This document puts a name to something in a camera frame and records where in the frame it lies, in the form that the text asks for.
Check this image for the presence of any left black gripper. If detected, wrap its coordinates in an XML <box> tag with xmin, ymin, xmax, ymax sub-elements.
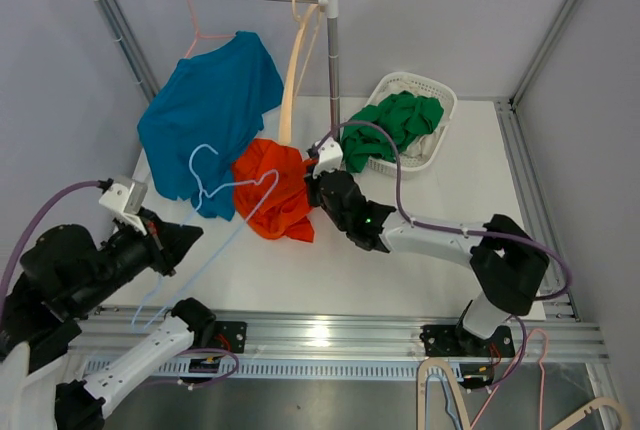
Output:
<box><xmin>72</xmin><ymin>203</ymin><xmax>204</xmax><ymax>313</ymax></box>

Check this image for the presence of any light blue plastic hanger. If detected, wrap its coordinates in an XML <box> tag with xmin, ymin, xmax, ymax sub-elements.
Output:
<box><xmin>129</xmin><ymin>143</ymin><xmax>280</xmax><ymax>334</ymax></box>

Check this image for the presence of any orange t shirt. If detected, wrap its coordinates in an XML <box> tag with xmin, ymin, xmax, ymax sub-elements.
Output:
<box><xmin>232</xmin><ymin>138</ymin><xmax>315</xmax><ymax>243</ymax></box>

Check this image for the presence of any beige plastic hanger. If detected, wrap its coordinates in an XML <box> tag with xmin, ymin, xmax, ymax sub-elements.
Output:
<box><xmin>278</xmin><ymin>0</ymin><xmax>323</xmax><ymax>145</ymax></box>

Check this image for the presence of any green t shirt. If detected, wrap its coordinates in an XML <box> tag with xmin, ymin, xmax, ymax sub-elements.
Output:
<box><xmin>341</xmin><ymin>91</ymin><xmax>443</xmax><ymax>173</ymax></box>

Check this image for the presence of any blue t shirt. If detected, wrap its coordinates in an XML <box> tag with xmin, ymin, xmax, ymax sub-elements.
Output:
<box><xmin>137</xmin><ymin>31</ymin><xmax>284</xmax><ymax>220</ymax></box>

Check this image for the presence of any pink plastic hanger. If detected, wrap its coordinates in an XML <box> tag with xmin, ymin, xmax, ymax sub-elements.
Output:
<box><xmin>184</xmin><ymin>0</ymin><xmax>236</xmax><ymax>59</ymax></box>

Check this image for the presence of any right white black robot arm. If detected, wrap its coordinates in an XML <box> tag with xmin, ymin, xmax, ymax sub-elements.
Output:
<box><xmin>304</xmin><ymin>170</ymin><xmax>549</xmax><ymax>357</ymax></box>

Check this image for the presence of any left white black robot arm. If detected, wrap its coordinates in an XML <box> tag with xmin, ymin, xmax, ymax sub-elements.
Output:
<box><xmin>1</xmin><ymin>214</ymin><xmax>216</xmax><ymax>429</ymax></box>

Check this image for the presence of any beige hanger bottom centre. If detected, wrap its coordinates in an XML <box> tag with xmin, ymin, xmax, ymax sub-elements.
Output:
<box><xmin>415</xmin><ymin>357</ymin><xmax>471</xmax><ymax>430</ymax></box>

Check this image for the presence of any pink hanger bottom right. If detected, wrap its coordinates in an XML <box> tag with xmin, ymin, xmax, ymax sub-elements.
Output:
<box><xmin>470</xmin><ymin>328</ymin><xmax>550</xmax><ymax>430</ymax></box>

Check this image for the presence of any beige hanger bottom right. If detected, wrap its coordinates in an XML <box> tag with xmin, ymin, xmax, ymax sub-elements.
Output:
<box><xmin>552</xmin><ymin>397</ymin><xmax>632</xmax><ymax>430</ymax></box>

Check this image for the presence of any white plastic laundry basket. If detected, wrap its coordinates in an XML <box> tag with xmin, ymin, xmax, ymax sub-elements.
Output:
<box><xmin>366</xmin><ymin>71</ymin><xmax>458</xmax><ymax>180</ymax></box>

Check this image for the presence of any cream cloth in basket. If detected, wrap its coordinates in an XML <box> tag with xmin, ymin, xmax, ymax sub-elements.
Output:
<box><xmin>376</xmin><ymin>75</ymin><xmax>457</xmax><ymax>166</ymax></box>

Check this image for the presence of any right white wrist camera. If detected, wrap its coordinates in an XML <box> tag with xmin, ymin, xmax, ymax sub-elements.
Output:
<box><xmin>308</xmin><ymin>137</ymin><xmax>343</xmax><ymax>179</ymax></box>

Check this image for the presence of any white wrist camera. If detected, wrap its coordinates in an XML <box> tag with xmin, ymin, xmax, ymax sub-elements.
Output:
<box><xmin>99</xmin><ymin>176</ymin><xmax>148</xmax><ymax>235</ymax></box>
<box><xmin>308</xmin><ymin>137</ymin><xmax>343</xmax><ymax>179</ymax></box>

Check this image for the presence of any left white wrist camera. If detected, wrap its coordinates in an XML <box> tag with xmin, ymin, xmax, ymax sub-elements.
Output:
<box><xmin>99</xmin><ymin>176</ymin><xmax>148</xmax><ymax>235</ymax></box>

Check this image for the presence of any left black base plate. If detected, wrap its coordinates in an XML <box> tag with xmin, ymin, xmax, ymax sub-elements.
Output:
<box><xmin>195</xmin><ymin>320</ymin><xmax>248</xmax><ymax>354</ymax></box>

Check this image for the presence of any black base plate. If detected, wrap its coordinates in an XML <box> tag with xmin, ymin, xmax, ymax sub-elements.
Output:
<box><xmin>419</xmin><ymin>324</ymin><xmax>515</xmax><ymax>358</ymax></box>
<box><xmin>195</xmin><ymin>320</ymin><xmax>248</xmax><ymax>354</ymax></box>

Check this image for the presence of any aluminium rail frame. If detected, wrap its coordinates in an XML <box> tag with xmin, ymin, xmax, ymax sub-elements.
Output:
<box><xmin>70</xmin><ymin>306</ymin><xmax>610</xmax><ymax>363</ymax></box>

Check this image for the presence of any white slotted cable duct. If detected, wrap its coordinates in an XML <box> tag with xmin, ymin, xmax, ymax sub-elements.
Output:
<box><xmin>83</xmin><ymin>358</ymin><xmax>501</xmax><ymax>382</ymax></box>

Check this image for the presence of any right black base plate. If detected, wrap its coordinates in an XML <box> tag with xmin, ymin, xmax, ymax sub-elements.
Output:
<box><xmin>419</xmin><ymin>324</ymin><xmax>515</xmax><ymax>358</ymax></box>

